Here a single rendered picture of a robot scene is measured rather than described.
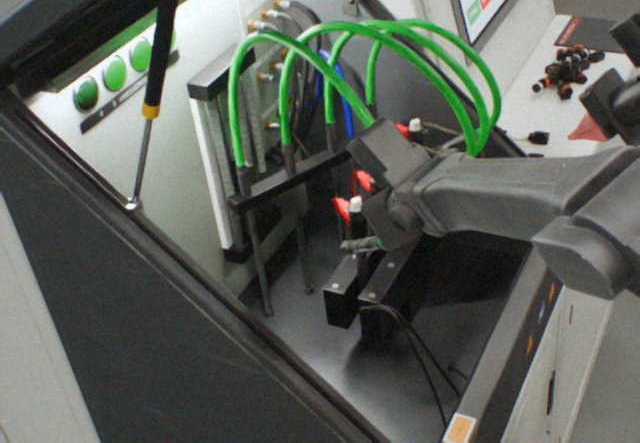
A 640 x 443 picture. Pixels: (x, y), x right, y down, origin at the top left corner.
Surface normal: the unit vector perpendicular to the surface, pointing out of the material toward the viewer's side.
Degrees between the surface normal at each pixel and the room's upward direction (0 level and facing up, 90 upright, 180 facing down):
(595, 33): 0
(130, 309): 90
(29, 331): 90
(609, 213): 22
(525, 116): 0
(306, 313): 0
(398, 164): 49
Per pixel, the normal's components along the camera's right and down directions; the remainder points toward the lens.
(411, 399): -0.11, -0.80
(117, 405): -0.44, 0.57
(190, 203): 0.89, 0.19
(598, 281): -0.76, 0.64
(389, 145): 0.01, -0.15
